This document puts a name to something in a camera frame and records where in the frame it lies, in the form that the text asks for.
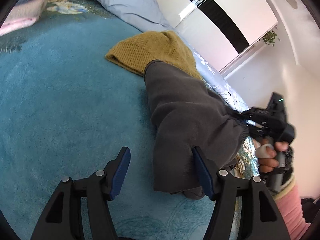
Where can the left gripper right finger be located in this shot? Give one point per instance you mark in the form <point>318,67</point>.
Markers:
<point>259,215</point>

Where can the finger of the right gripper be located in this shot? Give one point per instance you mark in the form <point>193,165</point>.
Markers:
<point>246,115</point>
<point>255,130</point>

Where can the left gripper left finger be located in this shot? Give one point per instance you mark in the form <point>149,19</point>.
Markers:
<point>61,217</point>

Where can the dark grey sweatpants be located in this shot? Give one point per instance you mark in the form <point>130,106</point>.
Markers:
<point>187,114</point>

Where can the pink sleeve right forearm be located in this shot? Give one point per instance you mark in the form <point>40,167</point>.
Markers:
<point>289,204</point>

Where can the person's right hand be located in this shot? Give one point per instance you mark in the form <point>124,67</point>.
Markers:
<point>266,154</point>

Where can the white black sliding wardrobe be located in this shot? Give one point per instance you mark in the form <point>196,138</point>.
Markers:
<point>219,30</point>

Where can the teal floral bed blanket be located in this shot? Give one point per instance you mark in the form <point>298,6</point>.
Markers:
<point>67,111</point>

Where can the mustard knit sweater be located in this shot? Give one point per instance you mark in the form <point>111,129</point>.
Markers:
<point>134,53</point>

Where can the light blue floral duvet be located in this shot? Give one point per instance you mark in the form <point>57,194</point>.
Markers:
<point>145,15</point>

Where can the folded pink fluffy garment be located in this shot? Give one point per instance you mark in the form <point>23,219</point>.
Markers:
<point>24,14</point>

